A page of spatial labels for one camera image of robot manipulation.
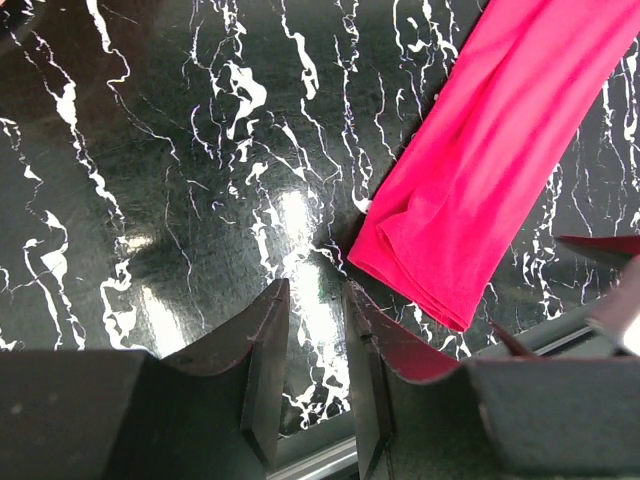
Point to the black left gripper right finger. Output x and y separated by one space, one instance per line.
420 414

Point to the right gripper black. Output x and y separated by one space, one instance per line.
616 314

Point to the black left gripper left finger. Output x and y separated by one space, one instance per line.
208 411

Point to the red t shirt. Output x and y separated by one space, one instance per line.
523 82

